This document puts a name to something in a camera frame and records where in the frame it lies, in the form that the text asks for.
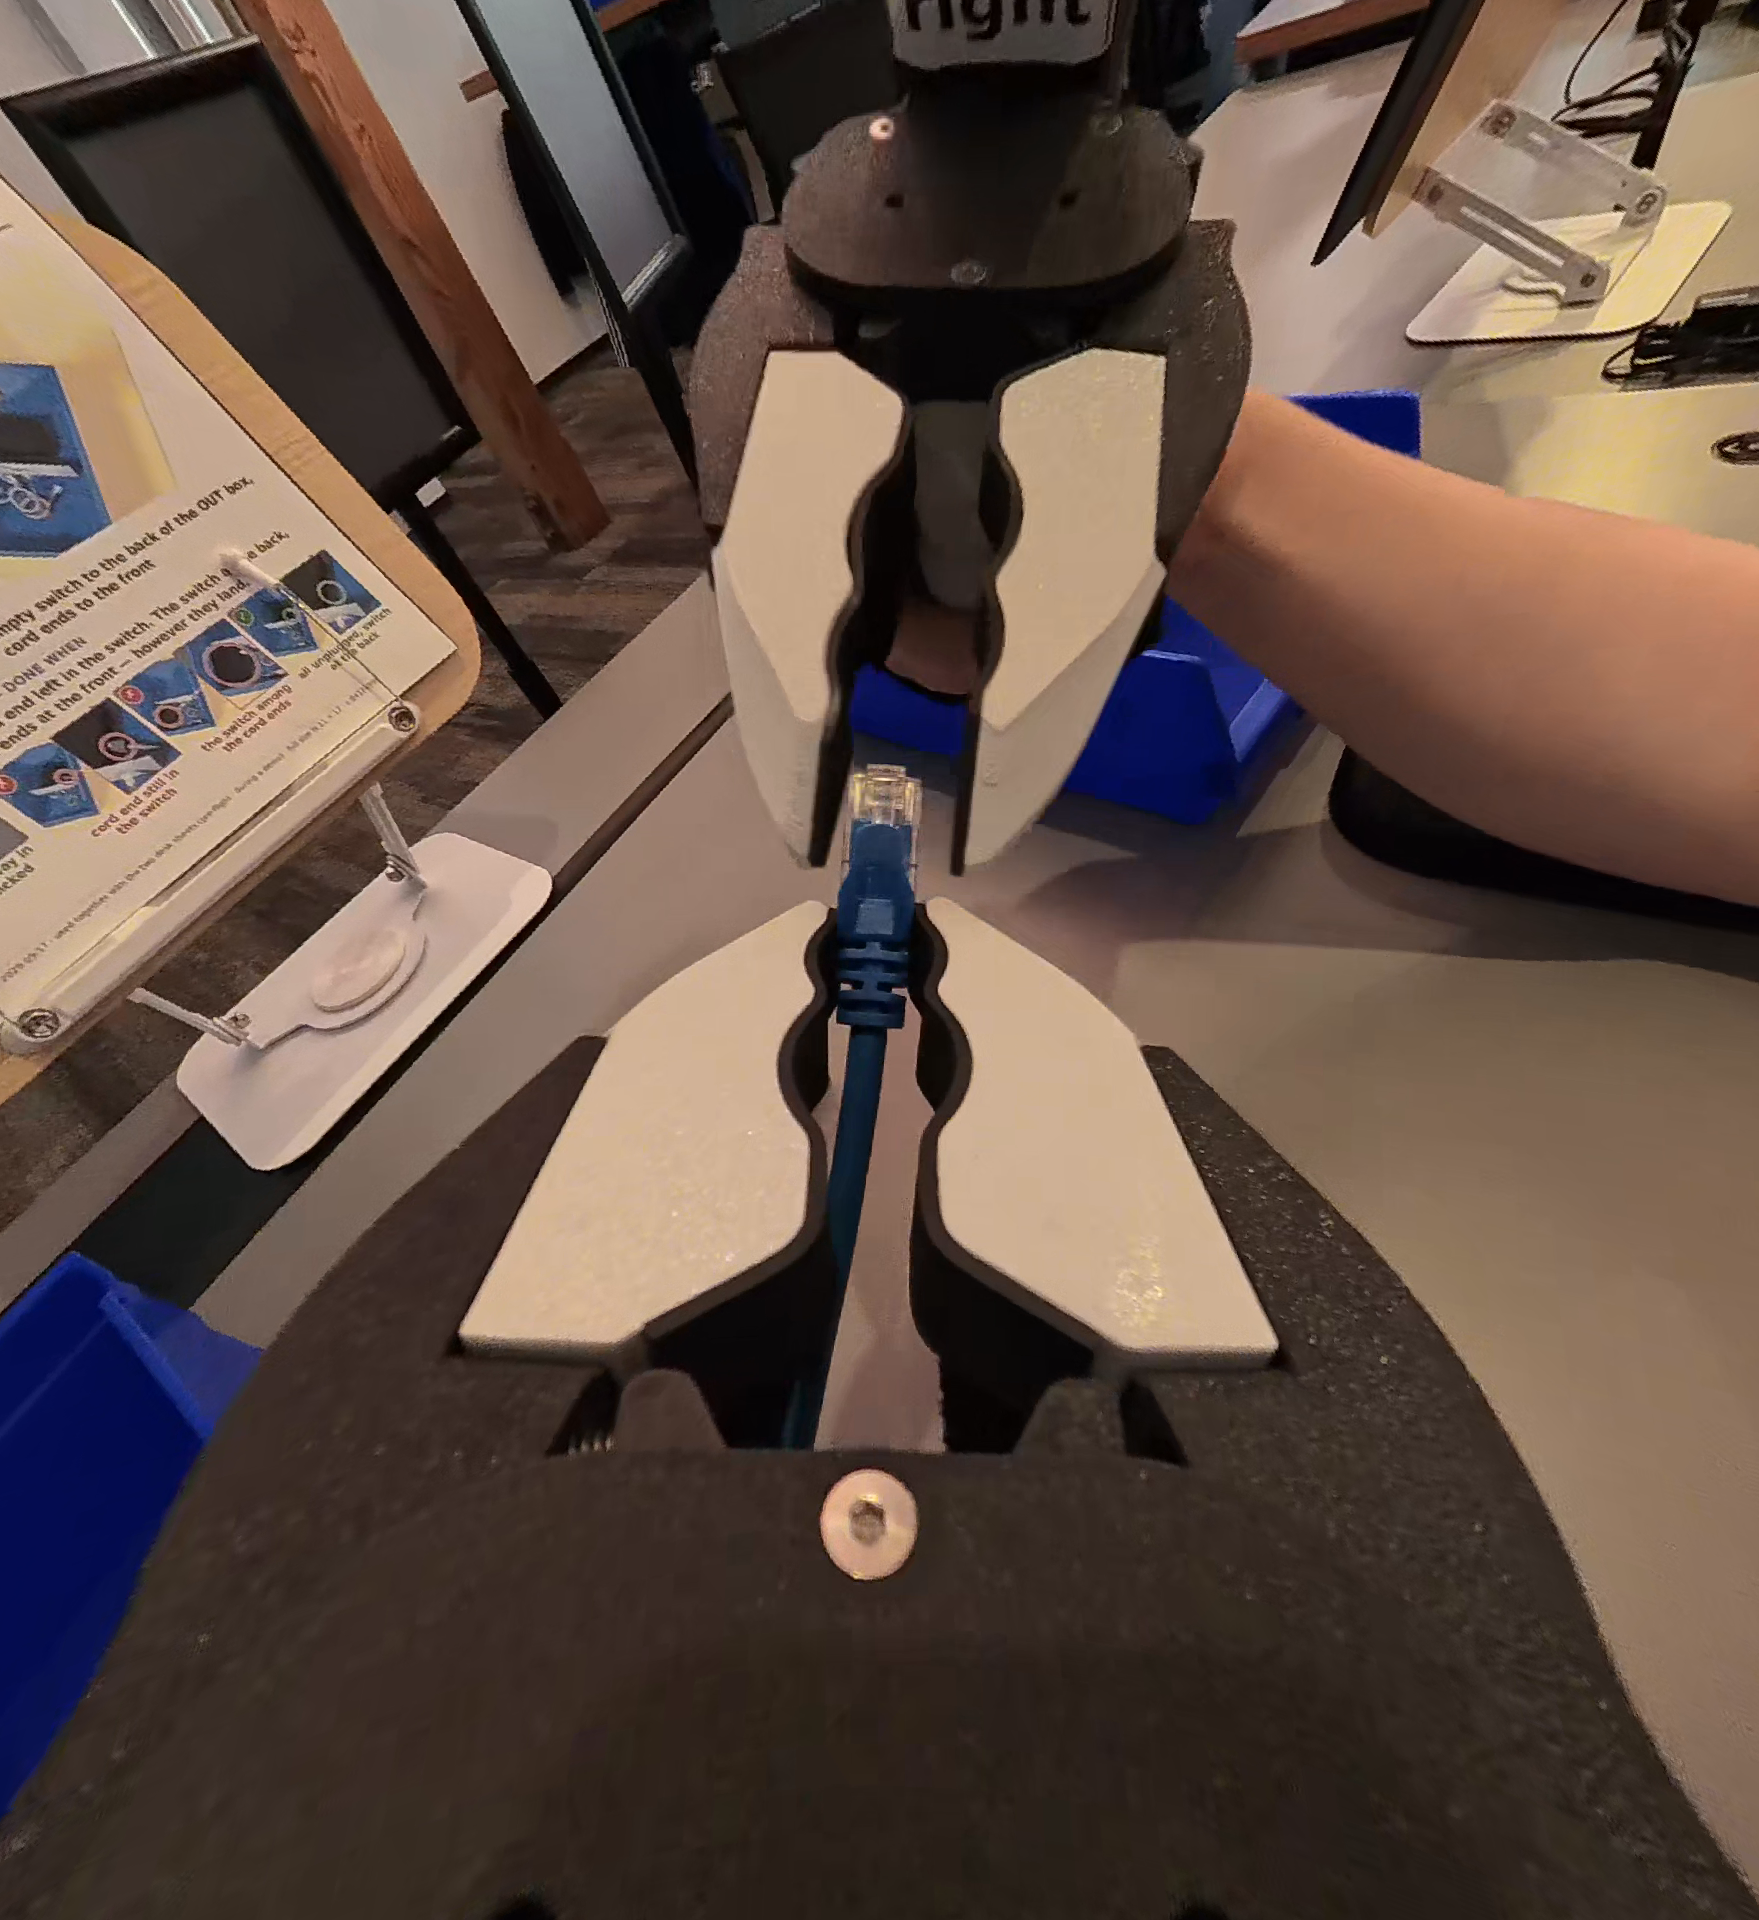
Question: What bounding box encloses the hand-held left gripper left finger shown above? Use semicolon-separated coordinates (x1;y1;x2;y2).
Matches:
460;901;846;1369

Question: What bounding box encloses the black textured pad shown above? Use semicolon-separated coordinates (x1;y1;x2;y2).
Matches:
1328;745;1759;926

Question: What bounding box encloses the wooden pillar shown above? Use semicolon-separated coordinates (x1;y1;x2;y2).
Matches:
231;0;613;550

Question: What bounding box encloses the small black clip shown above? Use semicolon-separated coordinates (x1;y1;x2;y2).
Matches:
1603;280;1759;390

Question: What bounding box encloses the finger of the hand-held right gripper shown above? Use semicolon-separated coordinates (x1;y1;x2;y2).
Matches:
708;342;918;875
948;346;1179;882

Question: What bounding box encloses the printed instruction poster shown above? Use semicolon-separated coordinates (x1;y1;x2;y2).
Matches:
0;100;463;1098

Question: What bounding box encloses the blue plastic bin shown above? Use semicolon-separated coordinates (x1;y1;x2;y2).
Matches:
0;1252;260;1909
844;391;1424;830

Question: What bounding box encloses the person's right hand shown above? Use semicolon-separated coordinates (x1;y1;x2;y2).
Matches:
880;587;977;697

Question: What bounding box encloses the white stand base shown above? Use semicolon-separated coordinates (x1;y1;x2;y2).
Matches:
175;833;557;1172

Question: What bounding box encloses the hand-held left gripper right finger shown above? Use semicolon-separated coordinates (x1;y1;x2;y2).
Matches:
909;895;1286;1381

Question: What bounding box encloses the blue ethernet cable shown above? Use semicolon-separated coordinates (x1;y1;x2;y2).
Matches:
784;760;929;1449

